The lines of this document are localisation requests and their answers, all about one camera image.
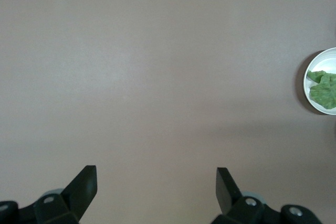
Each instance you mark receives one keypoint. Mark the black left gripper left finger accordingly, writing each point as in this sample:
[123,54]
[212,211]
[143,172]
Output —
[81,190]

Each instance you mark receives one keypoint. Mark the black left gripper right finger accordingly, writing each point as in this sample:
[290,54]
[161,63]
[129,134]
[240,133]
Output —
[225,192]

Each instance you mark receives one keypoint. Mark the green lettuce leaf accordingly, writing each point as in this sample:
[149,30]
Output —
[324,93]

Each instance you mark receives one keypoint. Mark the beige plate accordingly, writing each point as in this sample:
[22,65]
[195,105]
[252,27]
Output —
[323,61]

